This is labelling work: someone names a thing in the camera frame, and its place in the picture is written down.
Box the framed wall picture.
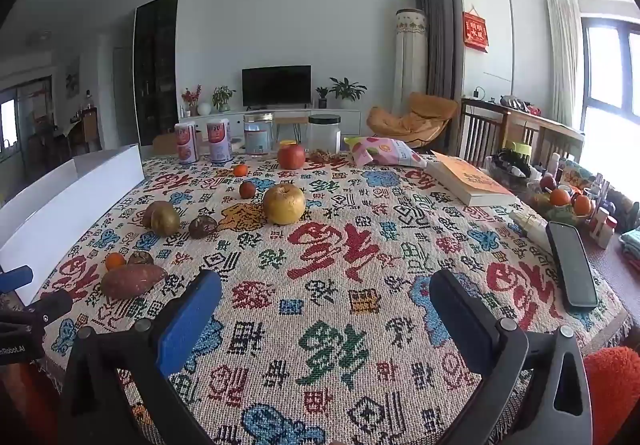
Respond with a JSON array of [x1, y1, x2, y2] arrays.
[[65, 57, 82, 98]]

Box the wooden stool hairpin legs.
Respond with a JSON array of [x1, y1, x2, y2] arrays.
[[274, 115, 313, 143]]

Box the white paper packet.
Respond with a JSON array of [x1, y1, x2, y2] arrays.
[[509, 210, 553, 253]]

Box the white television cabinet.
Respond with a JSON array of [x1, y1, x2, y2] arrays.
[[179, 107, 362, 136]]

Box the covered standing air conditioner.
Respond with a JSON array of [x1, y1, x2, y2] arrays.
[[394, 8, 428, 106]]

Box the clear jar black lid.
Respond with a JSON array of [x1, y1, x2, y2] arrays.
[[307, 114, 342, 154]]

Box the printed woven tablecloth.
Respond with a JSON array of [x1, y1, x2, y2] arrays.
[[32, 147, 633, 445]]

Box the orange lounge chair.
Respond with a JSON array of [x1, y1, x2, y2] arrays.
[[366, 92, 460, 150]]

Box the red flower plant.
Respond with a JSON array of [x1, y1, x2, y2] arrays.
[[181, 85, 203, 118]]

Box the teal folded cloth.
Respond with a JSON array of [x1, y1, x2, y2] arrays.
[[617, 227, 640, 271]]

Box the large red apple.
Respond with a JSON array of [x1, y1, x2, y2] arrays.
[[277, 143, 307, 170]]

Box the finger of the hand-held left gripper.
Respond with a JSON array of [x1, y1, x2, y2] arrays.
[[0, 288, 74, 332], [0, 265, 35, 295]]

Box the brown round pear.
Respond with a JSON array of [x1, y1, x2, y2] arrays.
[[142, 201, 181, 236]]

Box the clear box of dark items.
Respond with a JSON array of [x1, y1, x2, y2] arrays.
[[487, 148, 538, 180]]

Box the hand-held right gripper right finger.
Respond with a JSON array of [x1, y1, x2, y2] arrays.
[[428, 269, 593, 445]]

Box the wooden slatted desk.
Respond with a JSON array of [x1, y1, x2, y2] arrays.
[[459, 97, 586, 170]]

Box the large yellow pear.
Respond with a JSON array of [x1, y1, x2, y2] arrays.
[[263, 183, 307, 226]]

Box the green potted plant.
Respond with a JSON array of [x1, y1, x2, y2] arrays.
[[211, 85, 237, 113]]

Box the glass sliding door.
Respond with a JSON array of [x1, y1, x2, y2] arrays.
[[0, 77, 53, 166]]

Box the large leafy potted plant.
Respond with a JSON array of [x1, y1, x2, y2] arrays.
[[328, 77, 368, 109]]

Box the brown cardboard box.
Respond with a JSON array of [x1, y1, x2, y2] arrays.
[[151, 131, 182, 156]]

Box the dark wrinkled fruit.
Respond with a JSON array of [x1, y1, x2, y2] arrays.
[[188, 215, 219, 240]]

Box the red wall hanging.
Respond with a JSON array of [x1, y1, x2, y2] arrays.
[[462, 11, 490, 53]]

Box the pink snack bag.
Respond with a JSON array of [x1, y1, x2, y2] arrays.
[[344, 136, 430, 169]]

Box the clear jar blue label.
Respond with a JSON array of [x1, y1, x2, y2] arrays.
[[243, 111, 275, 156]]

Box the orange cover book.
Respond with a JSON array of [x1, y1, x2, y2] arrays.
[[425, 151, 521, 207]]

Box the white curtain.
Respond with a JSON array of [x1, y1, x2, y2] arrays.
[[546, 0, 586, 130]]

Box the dark glass cabinet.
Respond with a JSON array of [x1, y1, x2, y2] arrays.
[[134, 0, 180, 146]]

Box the pink labelled tin can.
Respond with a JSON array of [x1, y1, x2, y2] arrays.
[[174, 123, 200, 164], [206, 119, 233, 164]]

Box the large reddish sweet potato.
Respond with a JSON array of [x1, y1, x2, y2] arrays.
[[100, 264, 169, 301]]

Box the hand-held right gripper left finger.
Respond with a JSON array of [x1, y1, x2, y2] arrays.
[[56, 269, 223, 445]]

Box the dark framed window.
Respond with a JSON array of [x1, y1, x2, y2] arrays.
[[580, 20, 640, 206]]

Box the black phone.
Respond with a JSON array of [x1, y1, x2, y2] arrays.
[[545, 221, 600, 310]]

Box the orange plush cushion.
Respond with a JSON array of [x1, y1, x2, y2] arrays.
[[582, 346, 640, 445]]

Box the grey curtain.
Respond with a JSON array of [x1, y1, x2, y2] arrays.
[[414, 0, 463, 100]]

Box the white cardboard box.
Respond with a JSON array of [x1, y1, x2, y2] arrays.
[[0, 144, 147, 308]]

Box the black television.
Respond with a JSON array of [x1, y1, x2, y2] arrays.
[[242, 65, 312, 108]]

